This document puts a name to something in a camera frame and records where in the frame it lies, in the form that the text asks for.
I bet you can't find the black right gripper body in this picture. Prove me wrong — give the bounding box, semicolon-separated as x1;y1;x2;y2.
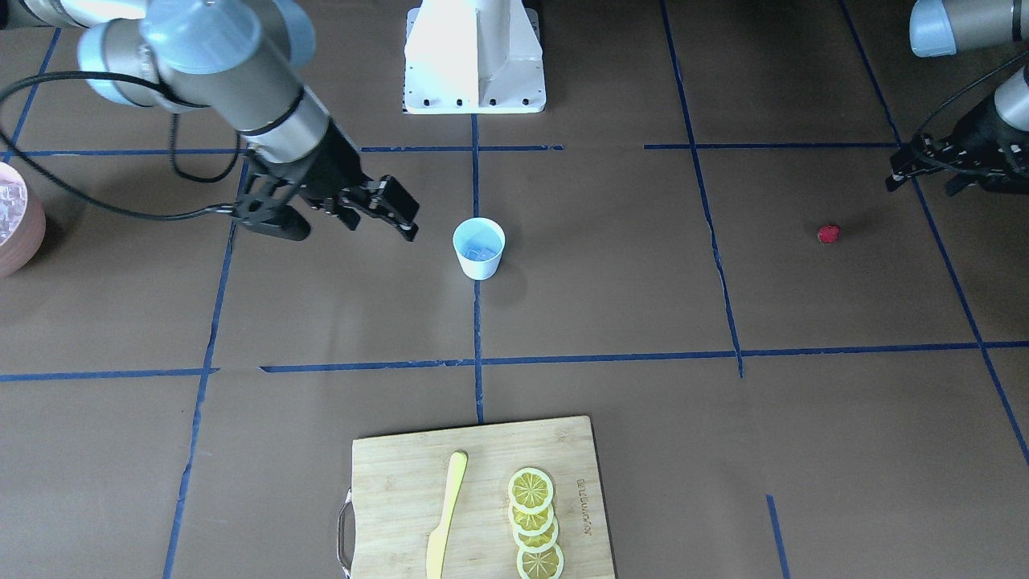
273;120;371;211

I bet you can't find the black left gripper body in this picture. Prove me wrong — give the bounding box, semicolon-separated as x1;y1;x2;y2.
951;96;1028;179

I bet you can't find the red strawberry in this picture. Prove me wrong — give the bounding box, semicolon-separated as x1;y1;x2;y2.
817;224;842;244

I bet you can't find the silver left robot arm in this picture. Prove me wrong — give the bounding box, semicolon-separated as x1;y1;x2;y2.
885;1;1028;195

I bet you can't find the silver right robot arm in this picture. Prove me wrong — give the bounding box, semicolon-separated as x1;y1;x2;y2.
2;1;420;241

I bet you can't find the light blue paper cup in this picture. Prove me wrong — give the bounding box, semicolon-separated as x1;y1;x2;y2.
452;217;506;280

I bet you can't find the pink bowl of ice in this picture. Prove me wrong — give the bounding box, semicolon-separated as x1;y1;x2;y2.
1;162;47;277

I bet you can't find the yellow plastic knife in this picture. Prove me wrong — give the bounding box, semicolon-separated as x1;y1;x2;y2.
424;450;468;578

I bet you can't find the bamboo cutting board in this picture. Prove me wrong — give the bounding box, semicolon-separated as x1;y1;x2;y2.
338;415;617;578

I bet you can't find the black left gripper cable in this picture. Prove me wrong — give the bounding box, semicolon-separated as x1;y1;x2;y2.
913;51;1029;173

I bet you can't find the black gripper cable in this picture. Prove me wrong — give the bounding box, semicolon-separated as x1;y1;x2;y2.
0;71;242;223
913;51;1029;173

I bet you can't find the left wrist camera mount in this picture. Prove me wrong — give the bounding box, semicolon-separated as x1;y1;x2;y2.
980;166;1028;195

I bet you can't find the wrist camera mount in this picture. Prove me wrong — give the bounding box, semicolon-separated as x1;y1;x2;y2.
229;148;311;241
980;166;1028;195

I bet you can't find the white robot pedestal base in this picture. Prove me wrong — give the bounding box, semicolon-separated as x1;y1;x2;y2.
402;1;547;115

